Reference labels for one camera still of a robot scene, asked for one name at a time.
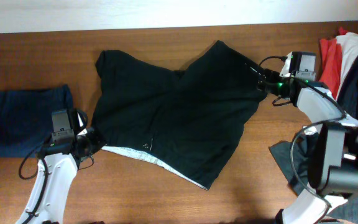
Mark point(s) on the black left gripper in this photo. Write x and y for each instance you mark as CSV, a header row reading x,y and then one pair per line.
x,y
99,140

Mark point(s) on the folded navy blue garment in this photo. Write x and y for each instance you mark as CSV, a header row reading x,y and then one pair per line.
x,y
26,118

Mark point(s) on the white garment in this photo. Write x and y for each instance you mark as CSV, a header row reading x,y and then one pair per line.
x,y
349,48

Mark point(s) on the black shorts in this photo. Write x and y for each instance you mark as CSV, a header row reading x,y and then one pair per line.
x,y
188,121

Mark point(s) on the dark grey printed t-shirt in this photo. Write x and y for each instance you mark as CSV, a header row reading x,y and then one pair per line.
x,y
299,159

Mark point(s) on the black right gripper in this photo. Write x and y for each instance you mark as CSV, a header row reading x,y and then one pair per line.
x,y
271,86

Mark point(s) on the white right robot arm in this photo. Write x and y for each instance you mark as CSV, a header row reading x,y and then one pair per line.
x,y
333,168

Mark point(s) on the red garment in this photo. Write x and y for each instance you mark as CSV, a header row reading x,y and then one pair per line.
x,y
331,60

